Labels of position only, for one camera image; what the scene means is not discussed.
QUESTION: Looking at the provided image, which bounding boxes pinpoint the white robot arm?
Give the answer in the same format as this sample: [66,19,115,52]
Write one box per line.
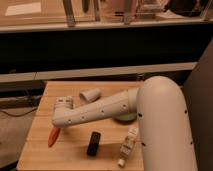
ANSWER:
[52,76,198,171]

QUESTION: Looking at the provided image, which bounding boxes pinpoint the white paper cup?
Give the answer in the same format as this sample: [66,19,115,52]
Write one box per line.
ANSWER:
[79,88,101,103]

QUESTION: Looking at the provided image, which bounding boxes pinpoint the green bowl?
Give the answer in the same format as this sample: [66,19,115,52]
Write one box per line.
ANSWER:
[115,113,137,122]

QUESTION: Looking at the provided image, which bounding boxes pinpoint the black rectangular remote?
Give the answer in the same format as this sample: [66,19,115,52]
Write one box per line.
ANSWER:
[87,132,101,156]

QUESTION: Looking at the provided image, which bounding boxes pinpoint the white plastic bottle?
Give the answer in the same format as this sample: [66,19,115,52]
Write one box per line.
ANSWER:
[117,127,139,167]

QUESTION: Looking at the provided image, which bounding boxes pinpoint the black cable on floor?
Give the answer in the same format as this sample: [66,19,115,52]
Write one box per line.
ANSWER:
[0,107,38,118]

